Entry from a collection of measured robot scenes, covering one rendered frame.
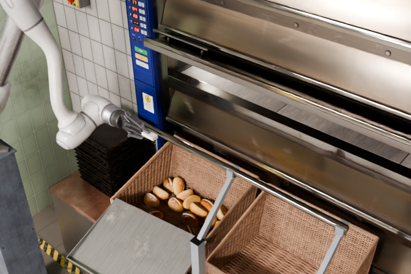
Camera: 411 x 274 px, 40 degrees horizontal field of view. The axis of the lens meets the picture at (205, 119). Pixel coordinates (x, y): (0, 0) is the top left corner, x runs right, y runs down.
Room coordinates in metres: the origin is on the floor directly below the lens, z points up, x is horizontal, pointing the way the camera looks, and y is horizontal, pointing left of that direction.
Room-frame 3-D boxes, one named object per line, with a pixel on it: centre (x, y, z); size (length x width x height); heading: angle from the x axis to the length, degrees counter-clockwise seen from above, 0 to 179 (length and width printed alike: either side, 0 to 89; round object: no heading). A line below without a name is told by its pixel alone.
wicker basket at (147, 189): (2.02, 0.11, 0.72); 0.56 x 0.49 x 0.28; 48
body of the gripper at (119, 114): (2.00, 0.35, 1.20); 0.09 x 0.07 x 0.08; 48
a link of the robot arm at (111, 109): (2.05, 0.40, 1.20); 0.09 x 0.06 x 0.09; 138
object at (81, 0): (2.80, 0.65, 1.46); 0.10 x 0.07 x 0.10; 48
